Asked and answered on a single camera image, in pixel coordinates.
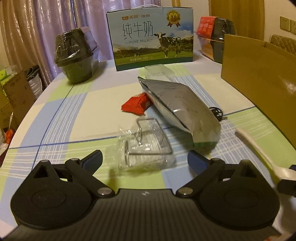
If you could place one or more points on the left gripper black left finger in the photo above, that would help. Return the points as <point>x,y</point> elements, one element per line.
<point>82,172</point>

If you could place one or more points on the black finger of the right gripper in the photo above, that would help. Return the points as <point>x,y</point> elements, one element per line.
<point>287,187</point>
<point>293,167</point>

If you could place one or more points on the double wall socket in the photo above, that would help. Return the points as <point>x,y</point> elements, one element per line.
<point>288,25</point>

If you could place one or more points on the black red wrapped container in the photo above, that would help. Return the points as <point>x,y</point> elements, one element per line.
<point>211,33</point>

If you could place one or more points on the red candy packet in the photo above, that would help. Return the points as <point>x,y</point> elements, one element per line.
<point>137,104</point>

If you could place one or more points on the blue milk carton box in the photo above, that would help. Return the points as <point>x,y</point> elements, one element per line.
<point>150,36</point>

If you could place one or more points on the silver foil pouch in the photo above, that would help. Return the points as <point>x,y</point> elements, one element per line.
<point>182,108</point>

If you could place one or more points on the brown cardboard boxes stack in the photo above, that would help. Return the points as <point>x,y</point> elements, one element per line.
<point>17,98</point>

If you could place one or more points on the brown cardboard box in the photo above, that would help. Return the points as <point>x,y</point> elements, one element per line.
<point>265,74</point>

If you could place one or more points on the checked tablecloth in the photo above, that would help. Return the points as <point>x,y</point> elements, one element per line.
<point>70,121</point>

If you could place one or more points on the purple curtain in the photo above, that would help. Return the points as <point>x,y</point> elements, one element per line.
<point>29,29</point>

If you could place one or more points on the clear plastic bag with hook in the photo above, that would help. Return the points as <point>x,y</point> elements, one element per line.
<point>144,148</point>

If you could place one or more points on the clear plastic lid box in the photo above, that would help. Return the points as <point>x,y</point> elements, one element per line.
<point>159,72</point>

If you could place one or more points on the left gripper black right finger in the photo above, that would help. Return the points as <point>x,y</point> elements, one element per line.
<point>206,171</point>

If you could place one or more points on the black wrapped bowl container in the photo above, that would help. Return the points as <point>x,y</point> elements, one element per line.
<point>76,53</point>

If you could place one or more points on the quilted brown chair cushion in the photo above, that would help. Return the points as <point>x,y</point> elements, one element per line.
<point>285,43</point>

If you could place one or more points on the white plastic spoon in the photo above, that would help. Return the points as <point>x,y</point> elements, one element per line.
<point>280,172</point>

